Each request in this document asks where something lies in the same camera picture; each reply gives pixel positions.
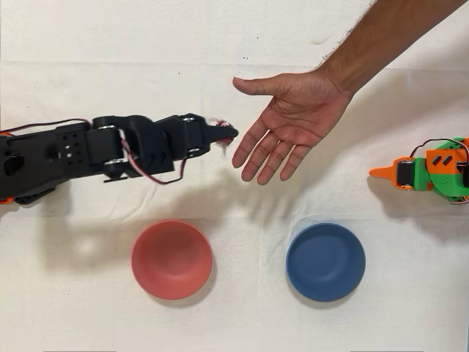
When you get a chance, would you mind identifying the person's bare forearm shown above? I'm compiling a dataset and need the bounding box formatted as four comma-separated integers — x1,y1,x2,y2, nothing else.
317,0,469,98

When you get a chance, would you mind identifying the pink bowl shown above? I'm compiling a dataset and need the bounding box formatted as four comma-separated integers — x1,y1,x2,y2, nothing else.
130,219,214,301

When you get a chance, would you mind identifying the person's bare hand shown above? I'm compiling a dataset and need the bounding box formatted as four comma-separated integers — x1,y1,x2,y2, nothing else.
231,68,355,186

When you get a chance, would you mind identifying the orange arm servo cable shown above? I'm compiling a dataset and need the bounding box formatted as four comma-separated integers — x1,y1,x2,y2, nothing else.
409,137,469,159

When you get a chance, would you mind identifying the white tablecloth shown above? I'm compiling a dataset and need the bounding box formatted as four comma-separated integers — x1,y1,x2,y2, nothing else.
0,0,469,352

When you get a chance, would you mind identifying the pink candy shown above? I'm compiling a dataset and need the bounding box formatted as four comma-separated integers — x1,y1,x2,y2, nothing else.
207,117,235,158

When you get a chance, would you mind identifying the black red white servo cable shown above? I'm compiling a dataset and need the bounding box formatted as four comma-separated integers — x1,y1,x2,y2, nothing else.
119,137,190,186
0,117,91,136

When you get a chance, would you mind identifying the blue bowl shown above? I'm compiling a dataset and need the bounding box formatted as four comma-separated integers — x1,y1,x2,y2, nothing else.
285,221,366,303

